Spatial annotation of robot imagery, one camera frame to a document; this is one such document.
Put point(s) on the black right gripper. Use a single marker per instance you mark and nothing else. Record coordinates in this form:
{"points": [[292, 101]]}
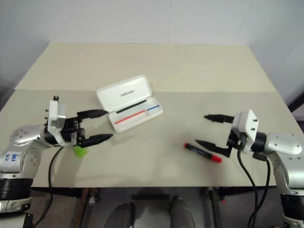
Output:
{"points": [[237, 140]]}

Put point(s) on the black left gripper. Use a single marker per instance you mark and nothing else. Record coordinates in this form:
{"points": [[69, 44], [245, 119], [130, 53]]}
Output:
{"points": [[73, 130]]}

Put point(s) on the red and black marker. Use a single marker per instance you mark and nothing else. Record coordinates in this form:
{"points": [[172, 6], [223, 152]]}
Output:
{"points": [[202, 152]]}

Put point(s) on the white pencil case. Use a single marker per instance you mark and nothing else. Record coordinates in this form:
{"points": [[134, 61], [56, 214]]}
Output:
{"points": [[123, 95]]}

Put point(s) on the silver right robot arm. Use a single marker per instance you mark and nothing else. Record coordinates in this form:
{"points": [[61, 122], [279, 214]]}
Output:
{"points": [[282, 145]]}

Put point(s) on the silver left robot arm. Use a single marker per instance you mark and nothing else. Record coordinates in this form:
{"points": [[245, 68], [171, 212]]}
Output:
{"points": [[23, 136]]}

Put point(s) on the dark metal table leg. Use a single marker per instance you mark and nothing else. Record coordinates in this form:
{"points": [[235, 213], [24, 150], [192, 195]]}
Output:
{"points": [[213, 206]]}

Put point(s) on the rusty metal table leg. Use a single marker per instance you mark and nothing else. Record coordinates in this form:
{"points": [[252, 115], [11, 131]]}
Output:
{"points": [[89, 204]]}

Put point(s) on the dark rounded shape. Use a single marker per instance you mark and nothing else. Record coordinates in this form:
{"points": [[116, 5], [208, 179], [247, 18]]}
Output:
{"points": [[181, 211], [123, 213]]}

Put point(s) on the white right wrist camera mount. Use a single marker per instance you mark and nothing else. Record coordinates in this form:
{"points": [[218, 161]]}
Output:
{"points": [[247, 123]]}

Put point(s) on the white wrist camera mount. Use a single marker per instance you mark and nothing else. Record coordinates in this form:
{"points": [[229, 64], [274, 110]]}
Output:
{"points": [[53, 114], [247, 123]]}

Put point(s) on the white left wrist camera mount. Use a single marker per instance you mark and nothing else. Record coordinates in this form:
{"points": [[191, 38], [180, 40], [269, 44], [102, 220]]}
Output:
{"points": [[53, 114]]}

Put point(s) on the black table frame rail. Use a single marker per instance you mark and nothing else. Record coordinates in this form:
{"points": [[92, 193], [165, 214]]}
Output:
{"points": [[190, 190]]}

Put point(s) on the dark metal frame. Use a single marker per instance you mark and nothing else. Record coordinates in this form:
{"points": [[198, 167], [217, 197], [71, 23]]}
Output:
{"points": [[297, 101]]}

